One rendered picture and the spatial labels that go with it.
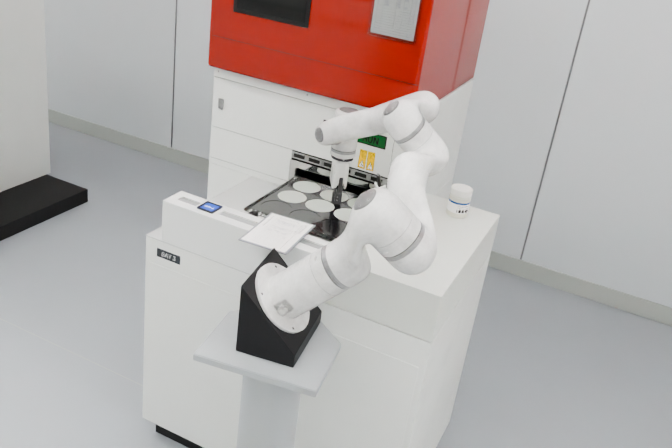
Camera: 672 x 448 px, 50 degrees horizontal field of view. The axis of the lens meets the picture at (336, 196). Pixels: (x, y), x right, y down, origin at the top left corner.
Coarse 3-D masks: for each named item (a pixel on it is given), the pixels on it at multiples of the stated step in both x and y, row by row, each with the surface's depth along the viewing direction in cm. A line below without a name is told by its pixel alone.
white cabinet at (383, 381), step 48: (192, 288) 226; (240, 288) 218; (480, 288) 249; (144, 336) 244; (192, 336) 233; (336, 336) 207; (384, 336) 200; (144, 384) 252; (192, 384) 241; (240, 384) 231; (336, 384) 213; (384, 384) 205; (432, 384) 215; (192, 432) 248; (336, 432) 219; (384, 432) 211; (432, 432) 244
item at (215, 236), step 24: (168, 216) 221; (192, 216) 217; (216, 216) 215; (240, 216) 217; (168, 240) 224; (192, 240) 220; (216, 240) 216; (312, 240) 209; (240, 264) 215; (288, 264) 207
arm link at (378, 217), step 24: (384, 192) 161; (360, 216) 160; (384, 216) 159; (408, 216) 162; (336, 240) 171; (360, 240) 162; (384, 240) 161; (408, 240) 162; (336, 264) 168; (360, 264) 168
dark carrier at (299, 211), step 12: (300, 180) 262; (276, 192) 250; (348, 192) 258; (264, 204) 241; (276, 204) 242; (288, 204) 243; (300, 204) 244; (336, 204) 248; (288, 216) 234; (300, 216) 236; (312, 216) 237; (324, 216) 238; (324, 228) 230; (336, 228) 231
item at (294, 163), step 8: (296, 160) 268; (296, 168) 270; (304, 168) 267; (312, 168) 266; (320, 168) 264; (288, 176) 272; (328, 176) 264; (352, 176) 261; (352, 184) 261; (360, 184) 259; (368, 184) 258
